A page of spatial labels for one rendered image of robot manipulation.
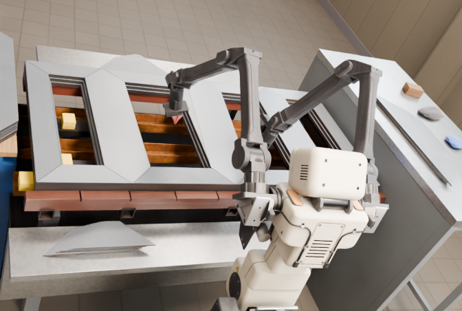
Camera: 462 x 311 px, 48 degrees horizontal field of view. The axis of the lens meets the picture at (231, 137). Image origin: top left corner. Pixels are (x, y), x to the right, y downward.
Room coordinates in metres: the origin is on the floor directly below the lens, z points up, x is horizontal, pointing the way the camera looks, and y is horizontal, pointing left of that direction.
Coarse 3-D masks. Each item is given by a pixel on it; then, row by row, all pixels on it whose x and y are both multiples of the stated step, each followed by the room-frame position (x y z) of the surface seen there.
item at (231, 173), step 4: (212, 168) 1.67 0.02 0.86; (216, 168) 1.68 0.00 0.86; (220, 168) 1.69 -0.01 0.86; (224, 168) 1.71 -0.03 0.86; (220, 172) 1.67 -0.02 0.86; (224, 172) 1.68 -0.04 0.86; (228, 172) 1.69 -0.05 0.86; (232, 172) 1.70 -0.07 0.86; (236, 172) 1.72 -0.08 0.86; (240, 172) 1.73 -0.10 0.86; (224, 176) 1.66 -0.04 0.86; (228, 176) 1.67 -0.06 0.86; (232, 176) 1.68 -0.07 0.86; (236, 176) 1.69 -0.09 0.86; (240, 176) 1.70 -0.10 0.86
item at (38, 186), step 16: (64, 80) 1.83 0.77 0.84; (80, 80) 1.87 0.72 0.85; (224, 96) 2.28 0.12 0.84; (192, 112) 1.99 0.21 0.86; (192, 128) 1.90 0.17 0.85; (320, 128) 2.41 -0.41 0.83; (32, 144) 1.36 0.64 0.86; (96, 144) 1.52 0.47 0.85; (192, 144) 1.82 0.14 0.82; (336, 144) 2.29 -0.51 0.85; (32, 160) 1.32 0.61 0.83; (96, 160) 1.46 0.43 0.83; (208, 160) 1.71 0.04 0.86; (288, 160) 2.00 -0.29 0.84
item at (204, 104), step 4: (192, 100) 2.08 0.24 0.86; (196, 100) 2.09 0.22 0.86; (200, 100) 2.11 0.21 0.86; (204, 100) 2.12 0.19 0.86; (208, 100) 2.14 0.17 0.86; (212, 100) 2.16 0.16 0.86; (192, 104) 2.05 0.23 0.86; (196, 104) 2.07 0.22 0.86; (200, 104) 2.08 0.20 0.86; (204, 104) 2.10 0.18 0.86; (208, 104) 2.11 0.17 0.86; (212, 104) 2.13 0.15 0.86; (216, 104) 2.14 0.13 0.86; (220, 104) 2.16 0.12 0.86; (224, 104) 2.17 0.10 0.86; (200, 108) 2.05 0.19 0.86; (204, 108) 2.06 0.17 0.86; (208, 108) 2.08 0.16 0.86; (212, 108) 2.09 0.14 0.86; (216, 108) 2.11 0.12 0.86; (220, 108) 2.12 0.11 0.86; (224, 108) 2.14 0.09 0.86
